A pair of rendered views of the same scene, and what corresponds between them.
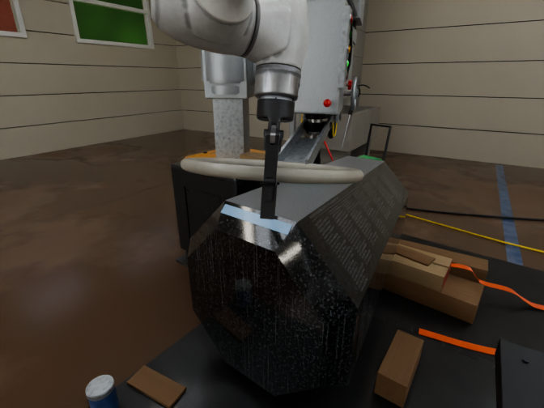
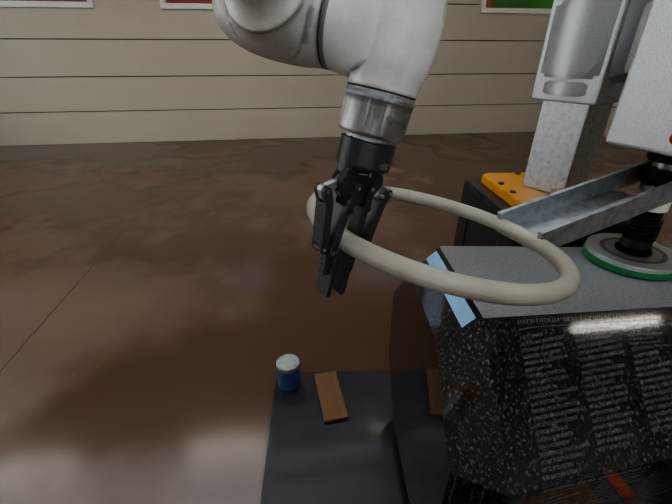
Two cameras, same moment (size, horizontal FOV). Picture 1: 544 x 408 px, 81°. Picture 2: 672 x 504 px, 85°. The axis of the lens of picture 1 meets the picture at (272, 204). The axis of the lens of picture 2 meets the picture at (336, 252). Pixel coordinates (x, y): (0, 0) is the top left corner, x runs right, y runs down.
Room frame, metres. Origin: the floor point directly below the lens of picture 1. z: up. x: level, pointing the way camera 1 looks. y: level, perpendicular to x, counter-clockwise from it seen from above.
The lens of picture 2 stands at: (0.31, -0.37, 1.32)
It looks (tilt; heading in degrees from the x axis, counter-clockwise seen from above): 28 degrees down; 51
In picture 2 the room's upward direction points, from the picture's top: straight up
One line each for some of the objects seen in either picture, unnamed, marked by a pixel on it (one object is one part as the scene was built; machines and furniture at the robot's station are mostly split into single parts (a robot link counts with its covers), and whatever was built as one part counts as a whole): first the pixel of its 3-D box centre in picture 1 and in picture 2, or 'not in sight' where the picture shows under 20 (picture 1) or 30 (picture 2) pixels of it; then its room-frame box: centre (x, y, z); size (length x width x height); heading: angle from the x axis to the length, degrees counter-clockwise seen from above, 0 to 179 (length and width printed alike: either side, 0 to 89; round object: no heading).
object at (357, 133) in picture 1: (344, 139); not in sight; (4.67, -1.06, 0.43); 1.30 x 0.62 x 0.86; 148
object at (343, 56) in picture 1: (344, 48); not in sight; (1.39, -0.28, 1.37); 0.08 x 0.03 x 0.28; 163
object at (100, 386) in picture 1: (103, 397); (288, 372); (0.90, 0.68, 0.08); 0.10 x 0.10 x 0.13
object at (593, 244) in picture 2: not in sight; (631, 251); (1.49, -0.20, 0.85); 0.21 x 0.21 x 0.01
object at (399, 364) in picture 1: (400, 365); not in sight; (1.06, -0.57, 0.07); 0.30 x 0.12 x 0.12; 144
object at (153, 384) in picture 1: (155, 385); (330, 395); (1.00, 0.50, 0.02); 0.25 x 0.10 x 0.01; 63
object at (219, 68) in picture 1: (262, 61); (659, 39); (2.11, 0.06, 1.36); 0.74 x 0.34 x 0.25; 91
